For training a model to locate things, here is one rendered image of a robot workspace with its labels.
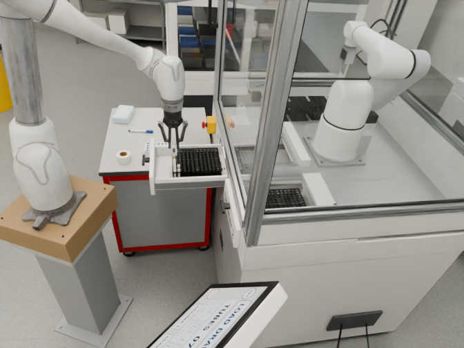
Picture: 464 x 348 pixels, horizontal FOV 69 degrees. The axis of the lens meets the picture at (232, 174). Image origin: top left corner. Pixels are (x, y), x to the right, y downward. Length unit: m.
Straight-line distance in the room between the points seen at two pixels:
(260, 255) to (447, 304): 1.63
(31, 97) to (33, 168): 0.26
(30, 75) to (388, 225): 1.36
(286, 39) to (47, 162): 0.90
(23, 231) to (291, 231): 0.96
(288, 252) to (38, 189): 0.91
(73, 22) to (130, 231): 1.28
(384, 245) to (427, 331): 1.09
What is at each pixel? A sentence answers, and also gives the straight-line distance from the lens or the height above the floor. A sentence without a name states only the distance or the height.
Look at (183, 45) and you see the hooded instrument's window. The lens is 2.21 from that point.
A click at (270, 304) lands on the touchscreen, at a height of 1.19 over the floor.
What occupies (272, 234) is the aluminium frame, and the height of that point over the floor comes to 1.00.
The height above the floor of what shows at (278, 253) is 0.89.
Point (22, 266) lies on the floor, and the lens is 2.52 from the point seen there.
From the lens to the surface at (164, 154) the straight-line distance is 1.72.
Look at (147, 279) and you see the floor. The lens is 2.25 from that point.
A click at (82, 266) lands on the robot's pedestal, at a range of 1.63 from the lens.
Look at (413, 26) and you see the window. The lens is 0.92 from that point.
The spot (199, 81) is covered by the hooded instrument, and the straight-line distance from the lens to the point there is 2.29.
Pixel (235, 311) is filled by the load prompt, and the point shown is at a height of 1.15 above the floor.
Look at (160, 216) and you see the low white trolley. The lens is 2.02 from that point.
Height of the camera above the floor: 1.89
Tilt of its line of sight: 40 degrees down
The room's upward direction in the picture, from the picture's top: 6 degrees clockwise
